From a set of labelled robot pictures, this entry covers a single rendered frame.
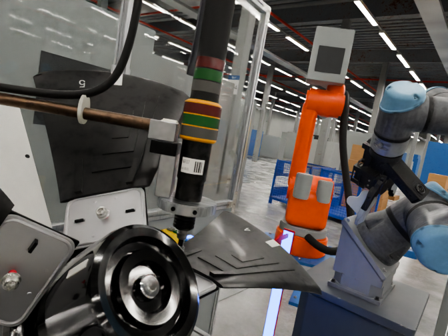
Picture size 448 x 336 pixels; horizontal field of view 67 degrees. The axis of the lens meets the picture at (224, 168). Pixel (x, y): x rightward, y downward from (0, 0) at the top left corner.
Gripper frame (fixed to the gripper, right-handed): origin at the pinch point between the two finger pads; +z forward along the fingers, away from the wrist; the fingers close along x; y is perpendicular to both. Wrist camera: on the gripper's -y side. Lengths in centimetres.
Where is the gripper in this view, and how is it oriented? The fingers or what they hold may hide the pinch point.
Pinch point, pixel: (375, 211)
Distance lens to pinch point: 97.7
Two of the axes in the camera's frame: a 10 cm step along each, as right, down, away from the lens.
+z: 0.8, 7.4, 6.6
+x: -7.9, 4.5, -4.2
